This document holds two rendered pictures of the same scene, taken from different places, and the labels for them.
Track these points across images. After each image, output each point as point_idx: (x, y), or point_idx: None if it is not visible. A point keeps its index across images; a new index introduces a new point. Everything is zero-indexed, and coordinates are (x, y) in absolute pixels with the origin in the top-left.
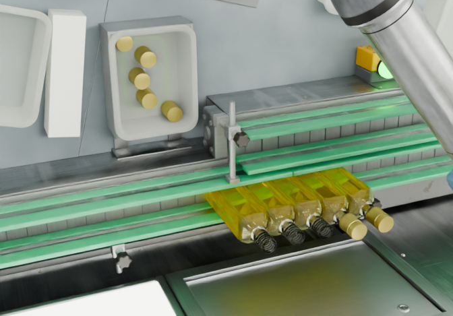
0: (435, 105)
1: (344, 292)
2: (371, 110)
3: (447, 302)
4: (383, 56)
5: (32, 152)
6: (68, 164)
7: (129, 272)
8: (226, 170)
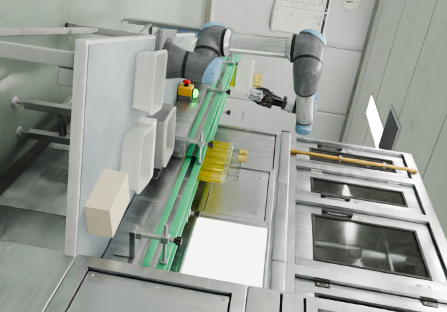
0: (310, 110)
1: (242, 183)
2: (207, 113)
3: (266, 169)
4: (305, 102)
5: (131, 194)
6: (145, 191)
7: None
8: (189, 161)
